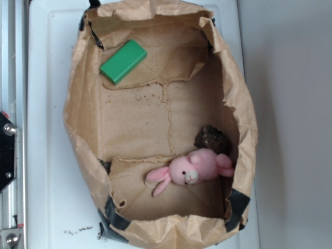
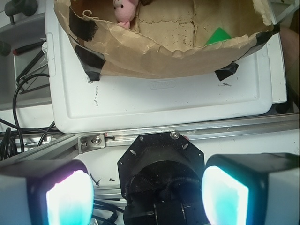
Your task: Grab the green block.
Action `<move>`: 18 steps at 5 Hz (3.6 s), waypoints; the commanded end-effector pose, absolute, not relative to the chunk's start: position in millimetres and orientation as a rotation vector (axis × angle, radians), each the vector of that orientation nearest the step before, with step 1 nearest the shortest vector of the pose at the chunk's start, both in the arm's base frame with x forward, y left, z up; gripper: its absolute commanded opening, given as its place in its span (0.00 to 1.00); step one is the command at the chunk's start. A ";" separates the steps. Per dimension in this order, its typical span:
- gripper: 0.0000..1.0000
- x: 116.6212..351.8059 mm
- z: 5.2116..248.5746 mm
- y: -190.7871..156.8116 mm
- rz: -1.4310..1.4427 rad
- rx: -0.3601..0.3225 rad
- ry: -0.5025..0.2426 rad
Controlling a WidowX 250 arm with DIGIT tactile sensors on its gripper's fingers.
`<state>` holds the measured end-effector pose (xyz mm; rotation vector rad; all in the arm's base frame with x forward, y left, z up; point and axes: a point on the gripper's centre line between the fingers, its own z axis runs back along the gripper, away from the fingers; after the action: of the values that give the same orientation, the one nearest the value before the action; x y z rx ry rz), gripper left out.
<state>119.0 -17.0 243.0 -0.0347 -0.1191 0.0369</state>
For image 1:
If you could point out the green rectangular block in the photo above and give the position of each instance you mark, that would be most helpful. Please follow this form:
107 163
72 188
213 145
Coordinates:
124 61

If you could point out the brown paper bag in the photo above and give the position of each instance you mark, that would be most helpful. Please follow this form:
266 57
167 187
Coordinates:
119 133

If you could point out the dark brown rock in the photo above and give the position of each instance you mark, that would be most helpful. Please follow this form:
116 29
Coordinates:
211 138

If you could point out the pink plush bunny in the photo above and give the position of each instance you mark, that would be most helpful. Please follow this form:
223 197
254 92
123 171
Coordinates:
197 166

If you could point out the black mounting bracket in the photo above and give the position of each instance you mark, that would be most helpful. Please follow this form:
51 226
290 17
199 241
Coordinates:
8 152

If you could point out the aluminium frame rail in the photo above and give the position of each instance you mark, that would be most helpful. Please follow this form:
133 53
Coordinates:
12 201

